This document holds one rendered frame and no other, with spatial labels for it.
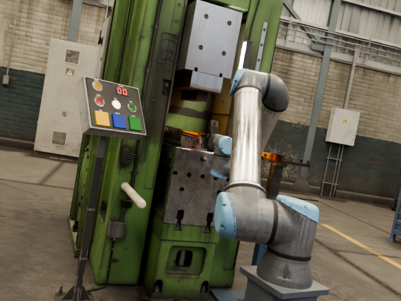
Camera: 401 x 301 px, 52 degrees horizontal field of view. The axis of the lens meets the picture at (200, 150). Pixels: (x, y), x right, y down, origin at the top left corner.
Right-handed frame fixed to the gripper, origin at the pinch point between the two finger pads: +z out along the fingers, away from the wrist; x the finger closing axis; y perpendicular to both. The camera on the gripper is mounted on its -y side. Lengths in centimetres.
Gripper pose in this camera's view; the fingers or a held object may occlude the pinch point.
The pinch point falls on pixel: (203, 134)
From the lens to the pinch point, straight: 243.5
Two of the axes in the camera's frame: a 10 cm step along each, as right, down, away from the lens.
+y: -1.9, 9.8, 0.7
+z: -3.5, -1.4, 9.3
